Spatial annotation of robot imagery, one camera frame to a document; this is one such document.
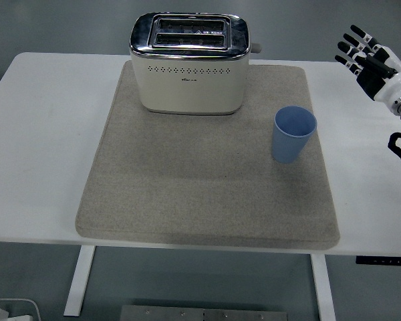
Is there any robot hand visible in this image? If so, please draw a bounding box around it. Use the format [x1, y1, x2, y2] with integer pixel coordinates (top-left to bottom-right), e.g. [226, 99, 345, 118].
[334, 24, 401, 108]

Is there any blue plastic cup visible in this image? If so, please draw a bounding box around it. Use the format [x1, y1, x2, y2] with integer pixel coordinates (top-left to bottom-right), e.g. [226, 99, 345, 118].
[270, 106, 318, 165]

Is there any black table control panel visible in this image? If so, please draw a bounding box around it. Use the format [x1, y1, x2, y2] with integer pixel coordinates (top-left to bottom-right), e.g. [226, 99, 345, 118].
[355, 255, 401, 265]

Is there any cream and chrome toaster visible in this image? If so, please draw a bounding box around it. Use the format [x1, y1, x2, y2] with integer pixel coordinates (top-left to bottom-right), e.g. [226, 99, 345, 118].
[128, 11, 264, 116]

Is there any white table leg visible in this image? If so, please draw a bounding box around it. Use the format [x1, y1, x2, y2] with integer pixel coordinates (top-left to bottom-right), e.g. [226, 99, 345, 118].
[63, 245, 97, 317]
[309, 253, 337, 321]

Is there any beige felt mat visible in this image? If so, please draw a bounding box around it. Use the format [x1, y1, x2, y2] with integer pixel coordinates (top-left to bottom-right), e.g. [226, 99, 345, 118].
[74, 60, 341, 251]

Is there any grey metal plate with screws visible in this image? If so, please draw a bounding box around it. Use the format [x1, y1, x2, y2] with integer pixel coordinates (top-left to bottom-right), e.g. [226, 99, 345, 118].
[119, 304, 290, 321]

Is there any white plastic bin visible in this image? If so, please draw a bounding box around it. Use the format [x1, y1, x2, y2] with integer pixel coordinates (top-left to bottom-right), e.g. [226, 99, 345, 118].
[0, 298, 41, 321]

